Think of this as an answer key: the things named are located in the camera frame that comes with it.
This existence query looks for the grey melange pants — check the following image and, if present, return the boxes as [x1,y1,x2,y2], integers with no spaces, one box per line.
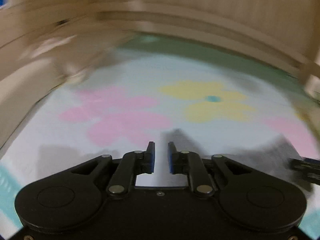
[161,129,313,197]

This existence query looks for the floral light blue bedsheet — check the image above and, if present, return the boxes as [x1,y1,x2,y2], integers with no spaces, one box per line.
[1,35,319,238]

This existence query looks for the beige mattress edge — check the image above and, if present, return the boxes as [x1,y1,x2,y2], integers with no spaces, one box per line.
[1,29,133,145]

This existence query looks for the wooden bed frame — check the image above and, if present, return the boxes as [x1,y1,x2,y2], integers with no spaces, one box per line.
[0,0,320,100]

